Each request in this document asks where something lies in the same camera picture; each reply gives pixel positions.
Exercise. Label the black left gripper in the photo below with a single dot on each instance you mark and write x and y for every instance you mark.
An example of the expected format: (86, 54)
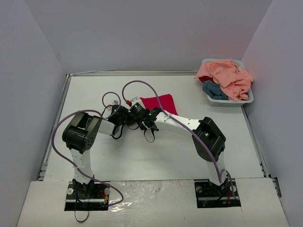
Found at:
(121, 115)

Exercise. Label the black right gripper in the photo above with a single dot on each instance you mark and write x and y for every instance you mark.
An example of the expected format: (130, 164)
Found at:
(136, 111)

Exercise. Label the crimson red t shirt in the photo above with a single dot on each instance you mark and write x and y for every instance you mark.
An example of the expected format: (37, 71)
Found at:
(166, 101)

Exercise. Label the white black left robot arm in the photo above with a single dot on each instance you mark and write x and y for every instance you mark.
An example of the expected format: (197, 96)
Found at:
(80, 134)

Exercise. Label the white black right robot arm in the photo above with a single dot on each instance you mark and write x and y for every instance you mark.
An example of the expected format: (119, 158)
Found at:
(208, 139)

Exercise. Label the dark red t shirt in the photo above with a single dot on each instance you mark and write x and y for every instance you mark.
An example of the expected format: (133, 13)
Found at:
(205, 78)

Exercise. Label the teal blue t shirt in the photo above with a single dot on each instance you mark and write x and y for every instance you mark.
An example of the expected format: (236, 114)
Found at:
(214, 91)

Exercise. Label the white plastic laundry basket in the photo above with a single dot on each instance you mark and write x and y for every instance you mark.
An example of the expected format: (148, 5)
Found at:
(229, 103)

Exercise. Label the salmon pink t shirt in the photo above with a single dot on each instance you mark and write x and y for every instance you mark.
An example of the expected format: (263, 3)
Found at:
(233, 82)

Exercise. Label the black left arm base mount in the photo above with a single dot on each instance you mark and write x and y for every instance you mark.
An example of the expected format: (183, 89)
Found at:
(96, 200)

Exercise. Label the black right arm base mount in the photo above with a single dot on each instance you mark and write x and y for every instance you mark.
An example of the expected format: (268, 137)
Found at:
(209, 195)

